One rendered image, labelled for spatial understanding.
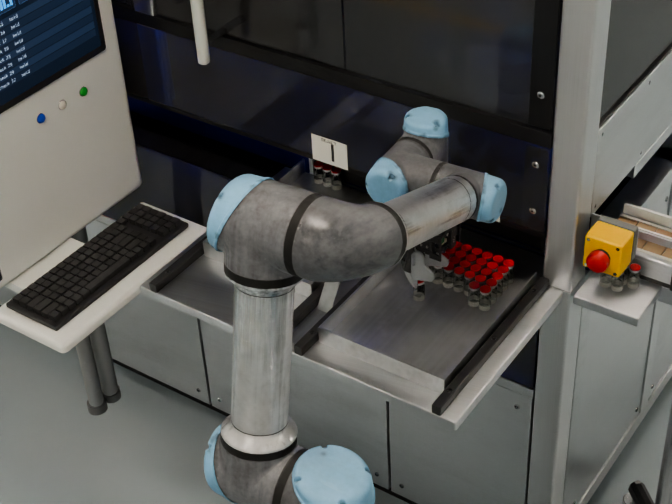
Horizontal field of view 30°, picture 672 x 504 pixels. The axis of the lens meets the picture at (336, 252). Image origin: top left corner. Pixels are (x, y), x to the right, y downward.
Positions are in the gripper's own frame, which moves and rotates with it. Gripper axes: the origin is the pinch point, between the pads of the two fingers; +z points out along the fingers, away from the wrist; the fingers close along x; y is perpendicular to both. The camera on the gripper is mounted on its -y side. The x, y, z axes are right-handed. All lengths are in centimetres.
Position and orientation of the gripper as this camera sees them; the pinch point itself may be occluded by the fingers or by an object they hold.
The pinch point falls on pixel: (416, 276)
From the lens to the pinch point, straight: 231.5
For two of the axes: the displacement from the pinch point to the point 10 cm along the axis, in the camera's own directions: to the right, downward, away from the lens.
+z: 0.4, 7.9, 6.1
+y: 8.3, 3.1, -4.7
